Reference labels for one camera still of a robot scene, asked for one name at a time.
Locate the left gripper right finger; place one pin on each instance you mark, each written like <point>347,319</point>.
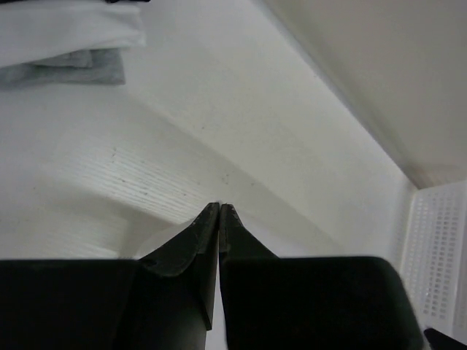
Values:
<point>273,302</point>

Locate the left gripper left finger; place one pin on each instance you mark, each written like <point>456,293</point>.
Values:
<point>162,300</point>

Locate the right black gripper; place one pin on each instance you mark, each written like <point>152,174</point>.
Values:
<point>439,341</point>

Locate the grey folded tank top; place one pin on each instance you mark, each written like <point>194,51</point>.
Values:
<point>88,67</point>

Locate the white plastic basket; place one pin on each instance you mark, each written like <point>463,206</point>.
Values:
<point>433,264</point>

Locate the white folded tank top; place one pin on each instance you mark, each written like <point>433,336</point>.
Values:
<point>35,30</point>

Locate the white tank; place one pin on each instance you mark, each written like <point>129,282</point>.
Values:
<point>35,30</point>
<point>94,177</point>

